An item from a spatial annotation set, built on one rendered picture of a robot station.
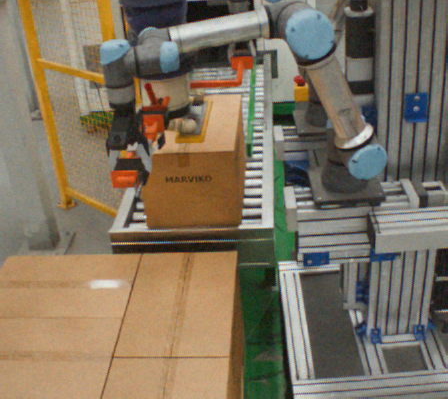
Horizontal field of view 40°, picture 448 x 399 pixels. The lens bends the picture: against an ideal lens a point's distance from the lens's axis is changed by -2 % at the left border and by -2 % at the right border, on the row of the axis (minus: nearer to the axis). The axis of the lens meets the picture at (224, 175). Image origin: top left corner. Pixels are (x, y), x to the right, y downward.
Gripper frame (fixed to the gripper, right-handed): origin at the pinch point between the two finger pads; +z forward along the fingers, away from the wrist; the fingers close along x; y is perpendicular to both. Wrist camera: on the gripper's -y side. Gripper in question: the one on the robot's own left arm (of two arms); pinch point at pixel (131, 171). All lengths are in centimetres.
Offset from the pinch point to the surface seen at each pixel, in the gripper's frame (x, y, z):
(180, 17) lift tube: -8, 55, -27
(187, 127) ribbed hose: -8.5, 41.8, 6.5
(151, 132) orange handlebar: -1.3, 22.1, -1.2
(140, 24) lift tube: 5, 50, -27
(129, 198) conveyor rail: 34, 99, 68
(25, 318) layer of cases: 57, 21, 73
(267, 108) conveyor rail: -27, 200, 68
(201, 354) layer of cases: -12, 5, 73
